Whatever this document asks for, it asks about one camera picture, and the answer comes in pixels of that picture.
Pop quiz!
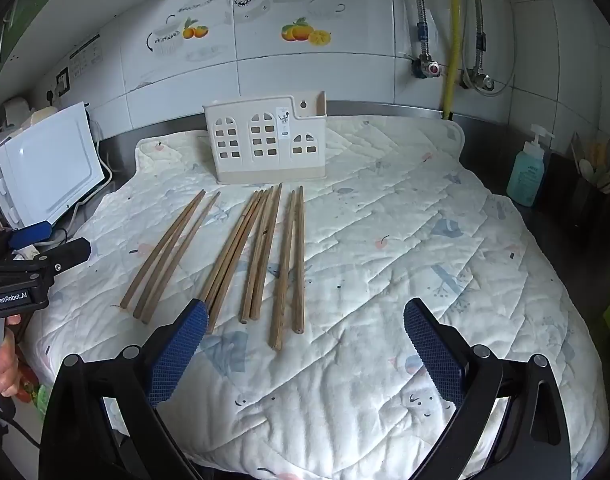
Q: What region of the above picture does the teal soap pump bottle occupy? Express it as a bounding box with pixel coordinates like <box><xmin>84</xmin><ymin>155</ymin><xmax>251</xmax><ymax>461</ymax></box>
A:
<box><xmin>506</xmin><ymin>124</ymin><xmax>556</xmax><ymax>208</ymax></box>

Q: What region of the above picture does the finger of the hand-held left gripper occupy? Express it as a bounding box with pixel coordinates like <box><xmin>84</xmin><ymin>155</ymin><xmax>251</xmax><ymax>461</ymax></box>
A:
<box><xmin>22</xmin><ymin>238</ymin><xmax>92</xmax><ymax>286</ymax></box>
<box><xmin>0</xmin><ymin>221</ymin><xmax>53</xmax><ymax>261</ymax></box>

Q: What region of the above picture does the group of wooden chopsticks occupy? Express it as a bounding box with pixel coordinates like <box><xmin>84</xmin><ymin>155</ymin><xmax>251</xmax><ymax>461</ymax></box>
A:
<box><xmin>120</xmin><ymin>183</ymin><xmax>306</xmax><ymax>352</ymax></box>

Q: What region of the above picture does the yellow sponge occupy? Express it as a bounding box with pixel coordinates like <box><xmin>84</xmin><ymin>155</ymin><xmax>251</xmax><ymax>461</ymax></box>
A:
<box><xmin>27</xmin><ymin>106</ymin><xmax>58</xmax><ymax>126</ymax></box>

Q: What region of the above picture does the cream plastic chopstick holder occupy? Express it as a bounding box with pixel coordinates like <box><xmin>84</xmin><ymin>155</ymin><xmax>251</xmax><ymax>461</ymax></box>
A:
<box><xmin>203</xmin><ymin>91</ymin><xmax>328</xmax><ymax>184</ymax></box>

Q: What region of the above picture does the white printed quilted mat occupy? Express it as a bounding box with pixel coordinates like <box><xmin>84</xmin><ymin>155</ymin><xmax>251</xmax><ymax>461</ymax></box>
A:
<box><xmin>22</xmin><ymin>115</ymin><xmax>610</xmax><ymax>480</ymax></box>

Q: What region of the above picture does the black utensil caddy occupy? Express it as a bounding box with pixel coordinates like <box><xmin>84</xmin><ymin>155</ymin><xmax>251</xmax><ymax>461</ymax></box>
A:
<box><xmin>567</xmin><ymin>160</ymin><xmax>610</xmax><ymax>233</ymax></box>

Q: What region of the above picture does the person's left hand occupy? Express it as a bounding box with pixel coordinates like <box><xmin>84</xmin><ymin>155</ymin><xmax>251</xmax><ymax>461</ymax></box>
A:
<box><xmin>0</xmin><ymin>313</ymin><xmax>23</xmax><ymax>398</ymax></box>

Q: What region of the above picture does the black and white wall label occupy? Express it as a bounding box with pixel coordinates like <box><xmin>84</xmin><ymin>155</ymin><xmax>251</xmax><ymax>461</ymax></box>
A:
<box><xmin>69</xmin><ymin>35</ymin><xmax>103</xmax><ymax>81</ymax></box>

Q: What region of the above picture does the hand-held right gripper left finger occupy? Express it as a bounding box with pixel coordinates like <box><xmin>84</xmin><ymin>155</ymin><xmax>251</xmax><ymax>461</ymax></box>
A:
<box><xmin>39</xmin><ymin>298</ymin><xmax>209</xmax><ymax>480</ymax></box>

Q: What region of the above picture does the white plastic container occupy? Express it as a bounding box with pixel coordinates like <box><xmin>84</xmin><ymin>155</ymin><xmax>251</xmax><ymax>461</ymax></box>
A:
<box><xmin>4</xmin><ymin>97</ymin><xmax>33</xmax><ymax>123</ymax></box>

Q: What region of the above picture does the bundle of pale kitchen utensils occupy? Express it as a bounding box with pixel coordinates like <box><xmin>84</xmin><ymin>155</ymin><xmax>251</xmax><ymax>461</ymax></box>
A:
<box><xmin>570</xmin><ymin>130</ymin><xmax>610</xmax><ymax>193</ymax></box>

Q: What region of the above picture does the white countertop appliance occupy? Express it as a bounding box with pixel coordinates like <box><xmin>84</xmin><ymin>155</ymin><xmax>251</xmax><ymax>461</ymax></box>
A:
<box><xmin>0</xmin><ymin>101</ymin><xmax>106</xmax><ymax>228</ymax></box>

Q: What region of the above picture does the yellow gas pipe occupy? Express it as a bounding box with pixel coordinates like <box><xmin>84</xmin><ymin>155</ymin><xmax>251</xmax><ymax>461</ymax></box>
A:
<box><xmin>442</xmin><ymin>0</ymin><xmax>466</xmax><ymax>121</ymax></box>

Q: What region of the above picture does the metal valve with red knob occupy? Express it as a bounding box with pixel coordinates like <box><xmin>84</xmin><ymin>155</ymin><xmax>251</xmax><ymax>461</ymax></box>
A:
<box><xmin>411</xmin><ymin>55</ymin><xmax>443</xmax><ymax>80</ymax></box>

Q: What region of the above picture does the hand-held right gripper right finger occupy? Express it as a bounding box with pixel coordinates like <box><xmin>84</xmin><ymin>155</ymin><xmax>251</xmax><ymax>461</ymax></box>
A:
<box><xmin>403</xmin><ymin>297</ymin><xmax>572</xmax><ymax>480</ymax></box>

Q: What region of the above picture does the braided metal hose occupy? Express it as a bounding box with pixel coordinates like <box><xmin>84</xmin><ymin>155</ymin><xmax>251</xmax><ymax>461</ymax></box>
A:
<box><xmin>460</xmin><ymin>0</ymin><xmax>516</xmax><ymax>96</ymax></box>
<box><xmin>409</xmin><ymin>0</ymin><xmax>433</xmax><ymax>58</ymax></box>

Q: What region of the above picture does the plain metal valve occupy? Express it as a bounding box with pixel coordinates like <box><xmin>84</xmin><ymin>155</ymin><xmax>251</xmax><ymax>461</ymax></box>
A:
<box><xmin>460</xmin><ymin>71</ymin><xmax>496</xmax><ymax>95</ymax></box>

